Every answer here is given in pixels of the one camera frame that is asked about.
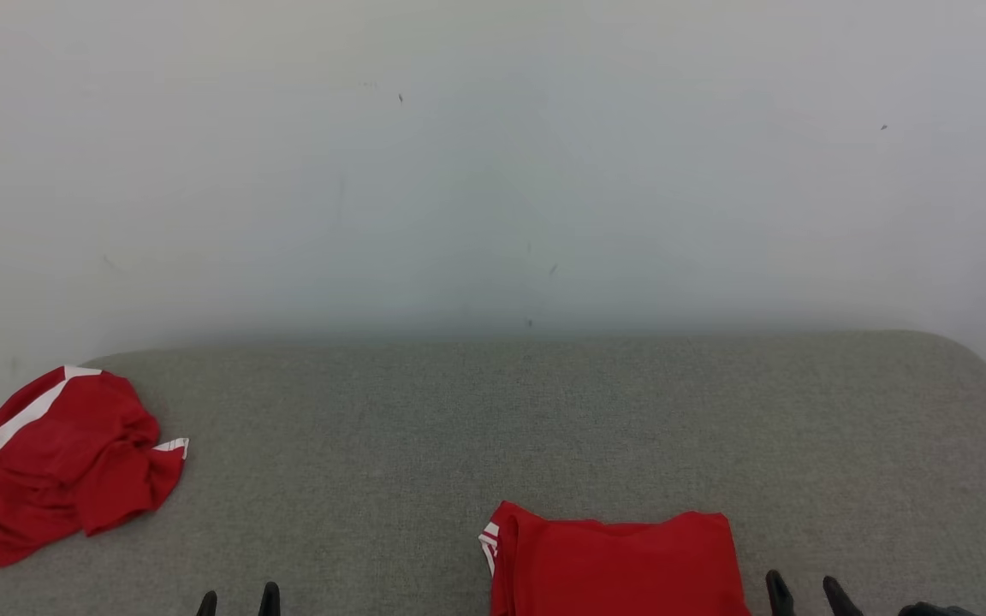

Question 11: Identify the red shirt with striped cuffs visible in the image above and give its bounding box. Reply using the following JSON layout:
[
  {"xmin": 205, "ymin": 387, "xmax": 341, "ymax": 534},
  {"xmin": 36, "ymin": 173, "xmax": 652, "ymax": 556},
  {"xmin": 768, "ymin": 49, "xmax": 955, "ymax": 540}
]
[{"xmin": 478, "ymin": 500, "xmax": 752, "ymax": 616}]

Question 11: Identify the red garment with white hem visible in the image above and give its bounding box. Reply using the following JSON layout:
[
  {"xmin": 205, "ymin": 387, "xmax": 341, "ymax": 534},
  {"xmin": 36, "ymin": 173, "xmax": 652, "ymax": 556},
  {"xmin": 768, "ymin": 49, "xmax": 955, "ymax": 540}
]
[{"xmin": 0, "ymin": 365, "xmax": 191, "ymax": 569}]

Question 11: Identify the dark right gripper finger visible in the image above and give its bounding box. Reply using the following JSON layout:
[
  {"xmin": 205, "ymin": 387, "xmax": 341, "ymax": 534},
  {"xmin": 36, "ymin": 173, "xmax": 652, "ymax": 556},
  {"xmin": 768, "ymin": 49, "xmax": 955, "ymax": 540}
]
[
  {"xmin": 764, "ymin": 570, "xmax": 796, "ymax": 616},
  {"xmin": 822, "ymin": 575, "xmax": 865, "ymax": 616}
]

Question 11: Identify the grey fabric sofa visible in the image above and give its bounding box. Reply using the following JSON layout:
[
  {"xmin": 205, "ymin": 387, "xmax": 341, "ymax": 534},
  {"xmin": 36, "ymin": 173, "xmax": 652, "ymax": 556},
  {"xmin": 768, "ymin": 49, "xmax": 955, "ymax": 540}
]
[{"xmin": 0, "ymin": 329, "xmax": 986, "ymax": 616}]

